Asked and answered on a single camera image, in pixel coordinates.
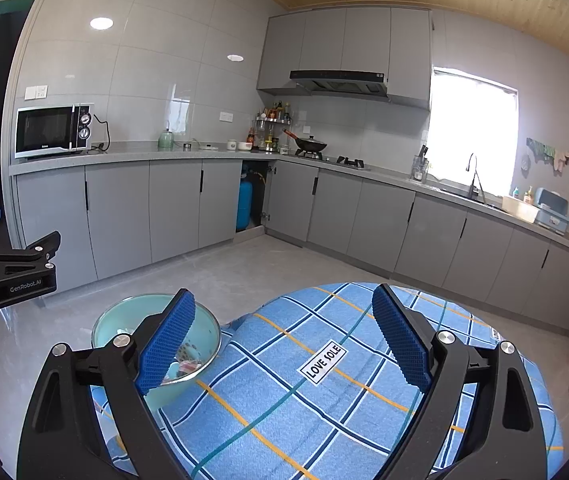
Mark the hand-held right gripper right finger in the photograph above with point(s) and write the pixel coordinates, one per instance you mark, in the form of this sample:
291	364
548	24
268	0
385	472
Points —
404	340

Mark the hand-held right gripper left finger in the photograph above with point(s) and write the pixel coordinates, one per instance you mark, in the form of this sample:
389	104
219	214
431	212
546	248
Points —
169	345

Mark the light blue enamel basin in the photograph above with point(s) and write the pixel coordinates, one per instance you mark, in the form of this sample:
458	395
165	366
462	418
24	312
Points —
114	325

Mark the grey base cabinets with counter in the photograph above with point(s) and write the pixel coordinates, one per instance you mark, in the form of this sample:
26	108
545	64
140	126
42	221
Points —
114	210

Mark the white microwave oven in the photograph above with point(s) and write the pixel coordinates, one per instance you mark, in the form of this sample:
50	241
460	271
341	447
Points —
49	132

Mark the blue plaid tablecloth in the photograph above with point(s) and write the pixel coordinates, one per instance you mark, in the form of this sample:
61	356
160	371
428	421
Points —
274	410

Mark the blue gas cylinder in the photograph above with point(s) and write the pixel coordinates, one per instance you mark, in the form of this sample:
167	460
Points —
245	200

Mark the green kettle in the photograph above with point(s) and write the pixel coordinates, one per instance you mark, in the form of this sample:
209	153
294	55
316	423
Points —
166	141

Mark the clear utensil holder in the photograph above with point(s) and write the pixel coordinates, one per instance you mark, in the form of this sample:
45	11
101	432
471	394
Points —
418	170

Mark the white plastic tub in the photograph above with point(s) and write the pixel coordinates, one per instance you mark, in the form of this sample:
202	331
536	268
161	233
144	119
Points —
520	210

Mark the black kitchen faucet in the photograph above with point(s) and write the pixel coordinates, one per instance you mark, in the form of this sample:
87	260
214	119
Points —
473	180

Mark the gas stove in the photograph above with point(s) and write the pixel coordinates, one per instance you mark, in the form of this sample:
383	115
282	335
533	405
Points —
352	162

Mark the yellow dish soap bottle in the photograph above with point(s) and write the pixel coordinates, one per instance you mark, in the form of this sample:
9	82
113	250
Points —
528	196

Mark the light blue dish box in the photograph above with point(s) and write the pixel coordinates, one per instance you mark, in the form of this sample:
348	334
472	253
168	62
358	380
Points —
554	215

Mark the white bowl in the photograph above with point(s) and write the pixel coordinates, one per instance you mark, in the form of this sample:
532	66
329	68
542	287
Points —
245	146

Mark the black wok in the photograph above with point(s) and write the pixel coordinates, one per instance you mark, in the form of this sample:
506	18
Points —
312	146

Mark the kitchen window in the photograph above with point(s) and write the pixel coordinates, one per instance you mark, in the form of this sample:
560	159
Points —
469	130

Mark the green hanging cloth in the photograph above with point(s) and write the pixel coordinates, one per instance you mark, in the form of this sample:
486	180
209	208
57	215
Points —
541	150

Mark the metal spice rack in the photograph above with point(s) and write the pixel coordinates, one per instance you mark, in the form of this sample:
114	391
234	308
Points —
269	130

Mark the pink hanging cloth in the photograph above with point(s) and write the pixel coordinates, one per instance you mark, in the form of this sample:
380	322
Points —
563	160

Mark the black range hood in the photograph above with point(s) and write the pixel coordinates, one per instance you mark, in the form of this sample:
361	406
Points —
337	82

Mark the white wall switch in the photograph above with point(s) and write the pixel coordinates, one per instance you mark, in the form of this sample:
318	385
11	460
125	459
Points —
36	93

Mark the green door frame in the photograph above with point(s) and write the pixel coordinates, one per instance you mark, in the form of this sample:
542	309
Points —
9	10

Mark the round wall scrubber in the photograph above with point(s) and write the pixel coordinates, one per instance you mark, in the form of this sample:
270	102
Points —
525	163

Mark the white wall socket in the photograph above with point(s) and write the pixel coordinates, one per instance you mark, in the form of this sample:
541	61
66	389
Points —
227	117

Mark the grey wall cabinets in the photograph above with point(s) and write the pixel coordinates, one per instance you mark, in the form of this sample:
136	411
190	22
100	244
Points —
344	40

